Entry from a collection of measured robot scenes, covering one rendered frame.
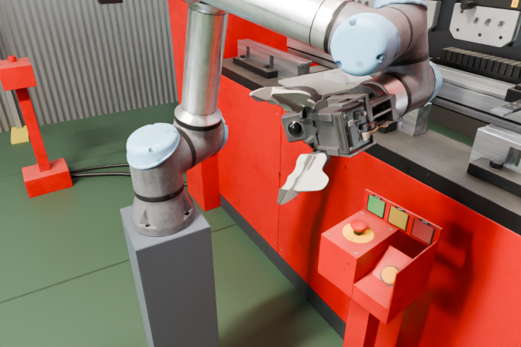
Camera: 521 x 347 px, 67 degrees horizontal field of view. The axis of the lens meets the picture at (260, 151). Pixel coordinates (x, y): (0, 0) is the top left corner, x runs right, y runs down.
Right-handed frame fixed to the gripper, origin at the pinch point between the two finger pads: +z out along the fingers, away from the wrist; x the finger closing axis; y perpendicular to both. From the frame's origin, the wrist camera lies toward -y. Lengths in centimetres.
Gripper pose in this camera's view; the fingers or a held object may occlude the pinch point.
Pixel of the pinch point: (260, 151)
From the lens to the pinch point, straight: 50.5
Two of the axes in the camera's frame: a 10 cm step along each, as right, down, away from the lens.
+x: 2.4, 9.3, 2.7
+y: 6.0, 0.8, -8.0
